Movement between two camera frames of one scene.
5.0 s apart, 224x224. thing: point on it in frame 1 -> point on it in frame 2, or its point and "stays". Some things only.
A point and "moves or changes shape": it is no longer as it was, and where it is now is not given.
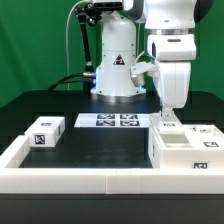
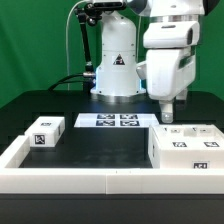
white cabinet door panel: x=172 y=126 moves or changes shape
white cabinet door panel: x=204 y=136 stays
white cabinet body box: x=193 y=146 stays
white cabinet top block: x=46 y=131 stays
